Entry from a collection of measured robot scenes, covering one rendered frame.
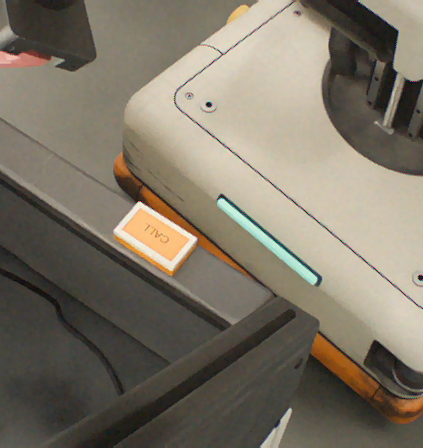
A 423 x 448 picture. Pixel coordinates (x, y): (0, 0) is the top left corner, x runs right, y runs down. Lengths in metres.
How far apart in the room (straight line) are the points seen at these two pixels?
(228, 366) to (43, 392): 0.27
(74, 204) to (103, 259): 0.05
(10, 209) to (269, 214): 0.79
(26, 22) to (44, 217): 0.37
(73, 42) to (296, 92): 1.24
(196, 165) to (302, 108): 0.18
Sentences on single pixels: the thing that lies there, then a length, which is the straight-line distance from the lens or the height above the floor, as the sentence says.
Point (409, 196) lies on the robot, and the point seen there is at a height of 0.28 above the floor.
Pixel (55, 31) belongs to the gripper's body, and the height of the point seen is 1.26.
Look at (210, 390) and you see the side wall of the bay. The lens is 0.66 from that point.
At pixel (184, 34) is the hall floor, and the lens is 2.21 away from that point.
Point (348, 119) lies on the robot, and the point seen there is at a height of 0.27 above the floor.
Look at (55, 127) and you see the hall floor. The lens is 2.07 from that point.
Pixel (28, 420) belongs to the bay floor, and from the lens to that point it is 0.92.
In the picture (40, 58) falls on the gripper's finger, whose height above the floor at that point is 1.23.
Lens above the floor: 1.68
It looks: 59 degrees down
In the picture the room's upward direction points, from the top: 8 degrees clockwise
